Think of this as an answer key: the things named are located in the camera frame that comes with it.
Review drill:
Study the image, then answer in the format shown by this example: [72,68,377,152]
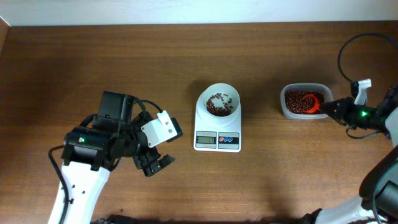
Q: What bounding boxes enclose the orange plastic scoop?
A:
[302,94,320,114]

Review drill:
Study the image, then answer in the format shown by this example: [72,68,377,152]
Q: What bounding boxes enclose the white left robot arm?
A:
[48,91,183,223]

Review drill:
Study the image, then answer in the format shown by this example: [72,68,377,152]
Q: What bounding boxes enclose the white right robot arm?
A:
[299,85,397,223]

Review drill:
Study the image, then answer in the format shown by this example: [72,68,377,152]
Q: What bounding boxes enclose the white digital kitchen scale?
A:
[193,94,242,152]

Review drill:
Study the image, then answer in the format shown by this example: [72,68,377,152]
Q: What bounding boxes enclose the clear plastic bean container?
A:
[280,83,333,120]

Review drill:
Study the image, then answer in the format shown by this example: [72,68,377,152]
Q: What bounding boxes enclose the red azuki beans in container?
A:
[284,90,325,115]

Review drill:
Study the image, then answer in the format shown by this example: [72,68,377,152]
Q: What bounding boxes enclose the white round bowl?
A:
[197,83,241,118]

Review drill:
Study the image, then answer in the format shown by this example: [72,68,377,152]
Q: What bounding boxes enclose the red beans in bowl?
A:
[206,93,234,117]

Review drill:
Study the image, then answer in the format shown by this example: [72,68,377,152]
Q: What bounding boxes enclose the black left camera cable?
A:
[47,98,164,224]

